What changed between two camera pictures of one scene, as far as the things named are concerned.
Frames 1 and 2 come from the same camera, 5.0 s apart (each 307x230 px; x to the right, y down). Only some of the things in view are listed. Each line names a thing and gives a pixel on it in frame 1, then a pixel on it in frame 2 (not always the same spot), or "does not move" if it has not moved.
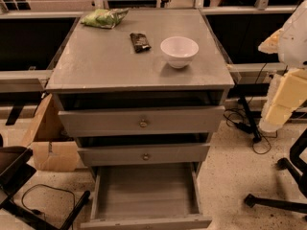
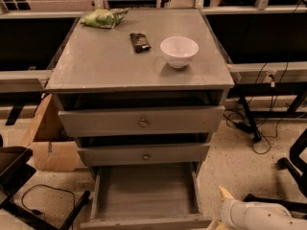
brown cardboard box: (53, 144) does not move
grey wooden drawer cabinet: (141, 90) does not move
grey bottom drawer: (146, 196) does not move
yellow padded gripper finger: (291, 92) -> (225, 194)
